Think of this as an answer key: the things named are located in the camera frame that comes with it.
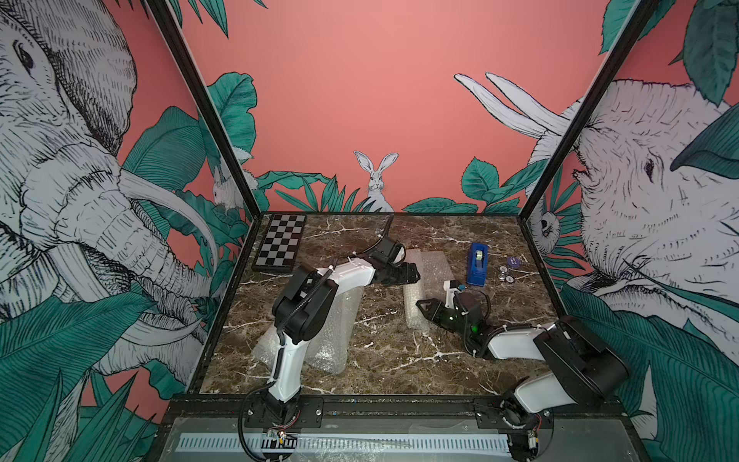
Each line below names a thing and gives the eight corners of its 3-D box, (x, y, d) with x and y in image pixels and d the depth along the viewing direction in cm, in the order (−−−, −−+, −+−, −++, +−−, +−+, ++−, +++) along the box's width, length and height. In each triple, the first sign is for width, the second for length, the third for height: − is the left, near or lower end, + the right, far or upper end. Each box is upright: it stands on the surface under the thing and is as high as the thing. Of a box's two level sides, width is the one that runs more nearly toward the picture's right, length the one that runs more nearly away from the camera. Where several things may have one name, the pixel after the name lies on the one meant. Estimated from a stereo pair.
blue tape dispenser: (465, 283, 102) (470, 272, 97) (468, 252, 111) (472, 241, 106) (482, 287, 101) (488, 276, 96) (483, 256, 110) (489, 244, 105)
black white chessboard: (252, 272, 103) (250, 269, 101) (271, 217, 121) (270, 213, 119) (294, 272, 103) (292, 269, 101) (306, 217, 121) (305, 214, 119)
